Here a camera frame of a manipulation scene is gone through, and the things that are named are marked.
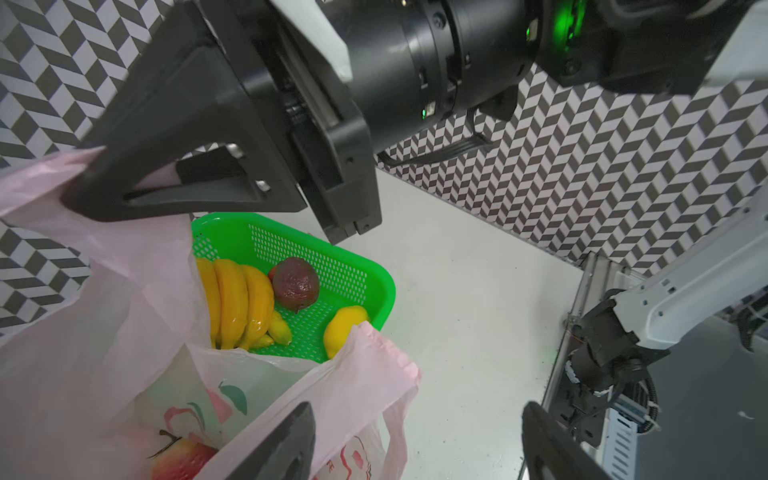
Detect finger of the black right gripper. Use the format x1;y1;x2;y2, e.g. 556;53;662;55
61;1;306;222

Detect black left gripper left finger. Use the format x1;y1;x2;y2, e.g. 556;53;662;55
226;402;316;480

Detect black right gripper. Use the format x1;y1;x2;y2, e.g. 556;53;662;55
197;0;541;246

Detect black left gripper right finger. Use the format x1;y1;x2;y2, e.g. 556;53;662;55
522;402;610;480

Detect yellow fake lemon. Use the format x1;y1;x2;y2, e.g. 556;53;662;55
323;306;369;359

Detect pink plastic bag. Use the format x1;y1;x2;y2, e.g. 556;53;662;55
1;150;421;479

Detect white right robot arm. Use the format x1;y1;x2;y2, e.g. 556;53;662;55
62;1;767;258

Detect yellow fake banana bunch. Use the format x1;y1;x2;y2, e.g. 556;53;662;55
196;258;293;351

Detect dark purple fake fruit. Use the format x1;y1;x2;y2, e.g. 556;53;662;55
268;257;320;313

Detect white vented cable tray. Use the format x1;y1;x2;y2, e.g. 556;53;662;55
598;409;638;480

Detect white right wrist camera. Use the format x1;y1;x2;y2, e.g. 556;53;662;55
271;0;354;84

